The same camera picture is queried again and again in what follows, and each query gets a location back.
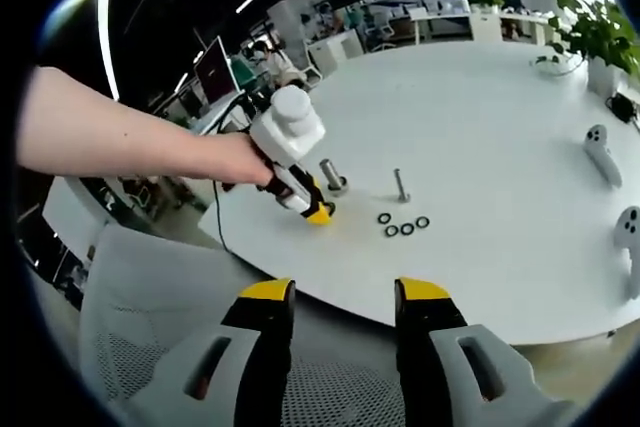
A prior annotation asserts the green leafy plant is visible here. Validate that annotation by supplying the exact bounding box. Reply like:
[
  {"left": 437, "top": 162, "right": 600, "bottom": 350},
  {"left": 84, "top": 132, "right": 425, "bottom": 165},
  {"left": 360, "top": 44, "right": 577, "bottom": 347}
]
[{"left": 535, "top": 0, "right": 640, "bottom": 79}]

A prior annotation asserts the large dark monitor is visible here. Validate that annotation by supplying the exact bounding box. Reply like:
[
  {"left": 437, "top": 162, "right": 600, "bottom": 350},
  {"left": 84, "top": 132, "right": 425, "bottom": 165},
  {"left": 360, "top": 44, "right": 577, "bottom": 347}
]
[{"left": 193, "top": 35, "right": 236, "bottom": 104}]

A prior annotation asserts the white handheld controller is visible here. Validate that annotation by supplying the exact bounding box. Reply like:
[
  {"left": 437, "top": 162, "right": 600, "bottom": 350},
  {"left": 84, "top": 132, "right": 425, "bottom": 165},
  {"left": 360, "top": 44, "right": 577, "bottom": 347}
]
[
  {"left": 584, "top": 124, "right": 624, "bottom": 189},
  {"left": 614, "top": 205, "right": 640, "bottom": 301}
]

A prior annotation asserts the white plant pot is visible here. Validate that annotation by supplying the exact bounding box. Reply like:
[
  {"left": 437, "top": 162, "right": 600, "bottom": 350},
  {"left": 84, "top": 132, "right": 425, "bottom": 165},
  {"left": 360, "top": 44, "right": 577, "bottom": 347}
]
[{"left": 587, "top": 55, "right": 624, "bottom": 103}]

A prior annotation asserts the white cabinet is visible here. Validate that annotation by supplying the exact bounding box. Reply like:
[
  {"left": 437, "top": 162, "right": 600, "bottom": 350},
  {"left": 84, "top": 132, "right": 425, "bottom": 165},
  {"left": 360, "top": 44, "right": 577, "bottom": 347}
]
[{"left": 306, "top": 28, "right": 365, "bottom": 76}]

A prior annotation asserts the thin steel threaded stud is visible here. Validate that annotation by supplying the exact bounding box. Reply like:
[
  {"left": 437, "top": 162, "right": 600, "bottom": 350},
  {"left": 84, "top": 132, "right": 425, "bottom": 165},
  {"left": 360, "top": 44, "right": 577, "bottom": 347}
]
[{"left": 392, "top": 167, "right": 413, "bottom": 204}]

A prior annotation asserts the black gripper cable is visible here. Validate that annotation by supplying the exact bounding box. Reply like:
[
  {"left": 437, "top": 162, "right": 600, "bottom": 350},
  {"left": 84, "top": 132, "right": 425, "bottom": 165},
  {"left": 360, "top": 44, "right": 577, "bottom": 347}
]
[{"left": 211, "top": 177, "right": 237, "bottom": 254}]

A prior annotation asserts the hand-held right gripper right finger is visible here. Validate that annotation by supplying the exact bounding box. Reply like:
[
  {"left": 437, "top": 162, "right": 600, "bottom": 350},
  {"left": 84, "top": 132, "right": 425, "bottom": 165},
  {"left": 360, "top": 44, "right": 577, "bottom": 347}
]
[{"left": 393, "top": 276, "right": 576, "bottom": 427}]

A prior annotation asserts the thick steel threaded stud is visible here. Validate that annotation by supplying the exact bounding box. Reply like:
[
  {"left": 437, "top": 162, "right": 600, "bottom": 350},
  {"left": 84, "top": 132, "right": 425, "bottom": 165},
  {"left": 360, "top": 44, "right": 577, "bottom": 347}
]
[{"left": 318, "top": 158, "right": 350, "bottom": 197}]

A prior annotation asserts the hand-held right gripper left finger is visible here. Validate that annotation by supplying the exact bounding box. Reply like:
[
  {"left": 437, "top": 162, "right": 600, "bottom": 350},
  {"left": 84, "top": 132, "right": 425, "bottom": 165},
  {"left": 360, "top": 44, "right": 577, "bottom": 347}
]
[{"left": 124, "top": 276, "right": 297, "bottom": 427}]

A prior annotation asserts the person's left hand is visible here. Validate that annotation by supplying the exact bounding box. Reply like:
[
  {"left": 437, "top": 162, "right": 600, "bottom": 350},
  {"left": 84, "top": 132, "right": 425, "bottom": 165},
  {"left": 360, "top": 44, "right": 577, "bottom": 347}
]
[{"left": 219, "top": 134, "right": 277, "bottom": 191}]

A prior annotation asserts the white mesh office chair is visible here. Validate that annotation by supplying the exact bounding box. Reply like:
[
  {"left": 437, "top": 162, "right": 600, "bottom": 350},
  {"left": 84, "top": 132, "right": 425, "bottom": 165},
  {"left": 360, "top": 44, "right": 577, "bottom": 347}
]
[{"left": 78, "top": 223, "right": 406, "bottom": 427}]

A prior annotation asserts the white side desk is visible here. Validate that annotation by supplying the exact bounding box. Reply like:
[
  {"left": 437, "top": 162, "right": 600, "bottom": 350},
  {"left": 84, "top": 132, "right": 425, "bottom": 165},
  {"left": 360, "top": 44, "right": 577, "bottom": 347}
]
[{"left": 197, "top": 94, "right": 249, "bottom": 136}]

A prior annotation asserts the white counter desk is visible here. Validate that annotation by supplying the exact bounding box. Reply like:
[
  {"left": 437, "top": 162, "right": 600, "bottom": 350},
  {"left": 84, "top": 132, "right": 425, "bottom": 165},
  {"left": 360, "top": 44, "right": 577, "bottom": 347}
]
[{"left": 407, "top": 5, "right": 556, "bottom": 44}]

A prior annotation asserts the small black device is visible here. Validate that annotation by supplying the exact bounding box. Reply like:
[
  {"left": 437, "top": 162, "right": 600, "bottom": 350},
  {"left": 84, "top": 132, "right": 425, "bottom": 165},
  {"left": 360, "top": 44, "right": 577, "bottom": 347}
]
[{"left": 605, "top": 91, "right": 640, "bottom": 124}]

